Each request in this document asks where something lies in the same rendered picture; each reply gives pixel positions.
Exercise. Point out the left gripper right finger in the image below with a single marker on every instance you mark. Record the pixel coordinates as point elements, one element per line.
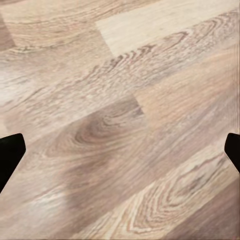
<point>232,149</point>

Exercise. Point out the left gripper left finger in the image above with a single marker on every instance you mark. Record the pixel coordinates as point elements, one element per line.
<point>12,149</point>

